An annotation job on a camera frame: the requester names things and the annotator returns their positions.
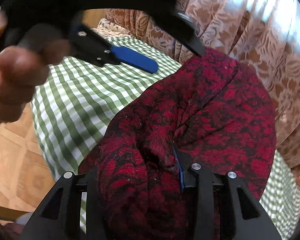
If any person's left hand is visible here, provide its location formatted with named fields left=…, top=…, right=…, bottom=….
left=0, top=23, right=71, bottom=123

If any brown floral curtain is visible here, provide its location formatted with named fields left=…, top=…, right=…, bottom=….
left=104, top=0, right=300, bottom=194

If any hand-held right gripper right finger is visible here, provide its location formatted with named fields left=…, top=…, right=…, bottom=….
left=173, top=147, right=282, bottom=240

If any green checked bed sheet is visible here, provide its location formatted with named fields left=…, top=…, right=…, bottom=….
left=31, top=35, right=300, bottom=239

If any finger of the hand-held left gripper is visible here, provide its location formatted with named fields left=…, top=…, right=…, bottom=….
left=68, top=23, right=159, bottom=75

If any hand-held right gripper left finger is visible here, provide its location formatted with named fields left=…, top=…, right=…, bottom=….
left=20, top=169, right=101, bottom=240

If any red and black knit garment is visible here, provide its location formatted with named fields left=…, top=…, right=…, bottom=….
left=78, top=47, right=277, bottom=240

